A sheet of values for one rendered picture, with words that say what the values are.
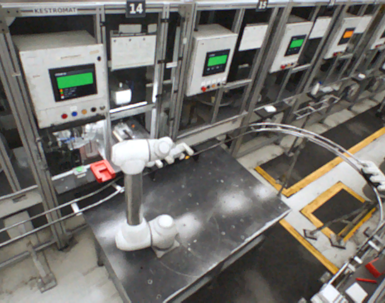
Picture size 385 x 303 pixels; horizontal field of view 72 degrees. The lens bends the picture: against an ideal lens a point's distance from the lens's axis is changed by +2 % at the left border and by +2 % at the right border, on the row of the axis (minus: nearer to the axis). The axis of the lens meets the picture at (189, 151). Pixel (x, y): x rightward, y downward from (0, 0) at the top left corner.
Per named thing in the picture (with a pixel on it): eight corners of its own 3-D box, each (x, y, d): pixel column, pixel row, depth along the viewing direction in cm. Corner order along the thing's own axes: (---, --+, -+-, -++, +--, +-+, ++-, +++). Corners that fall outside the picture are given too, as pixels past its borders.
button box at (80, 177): (77, 185, 187) (75, 174, 180) (73, 178, 192) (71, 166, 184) (88, 182, 192) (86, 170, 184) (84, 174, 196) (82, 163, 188)
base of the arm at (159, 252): (184, 243, 193) (185, 239, 189) (158, 259, 181) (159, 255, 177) (170, 224, 202) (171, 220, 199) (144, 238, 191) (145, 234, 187)
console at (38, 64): (41, 131, 157) (20, 54, 126) (28, 106, 172) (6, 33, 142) (109, 114, 179) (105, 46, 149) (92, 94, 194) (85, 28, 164)
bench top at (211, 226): (139, 323, 155) (140, 321, 153) (74, 197, 212) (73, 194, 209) (290, 211, 235) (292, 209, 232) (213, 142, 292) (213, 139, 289)
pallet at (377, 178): (353, 166, 274) (359, 159, 267) (365, 166, 276) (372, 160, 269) (375, 194, 247) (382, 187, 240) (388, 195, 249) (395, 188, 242)
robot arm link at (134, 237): (152, 252, 174) (117, 259, 167) (147, 234, 187) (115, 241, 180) (152, 145, 140) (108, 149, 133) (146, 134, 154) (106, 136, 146)
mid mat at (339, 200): (339, 247, 292) (340, 247, 291) (298, 211, 321) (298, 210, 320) (377, 209, 345) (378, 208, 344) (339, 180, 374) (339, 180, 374)
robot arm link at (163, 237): (177, 246, 184) (181, 228, 169) (151, 252, 178) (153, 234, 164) (171, 226, 195) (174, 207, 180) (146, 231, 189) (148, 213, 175)
